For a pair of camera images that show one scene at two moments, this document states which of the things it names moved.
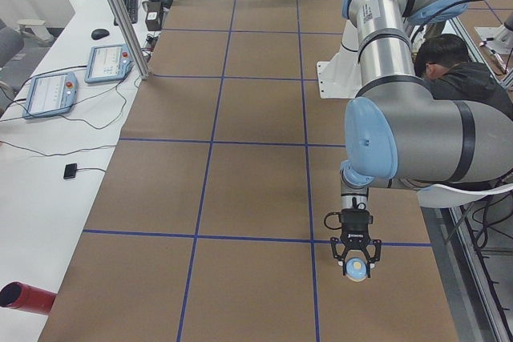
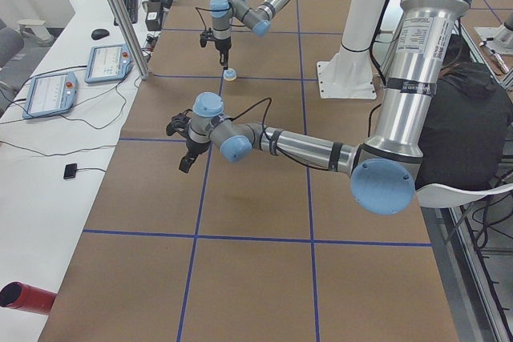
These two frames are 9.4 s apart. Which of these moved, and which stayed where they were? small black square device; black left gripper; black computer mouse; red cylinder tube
Moved: black left gripper
Stayed: red cylinder tube; black computer mouse; small black square device
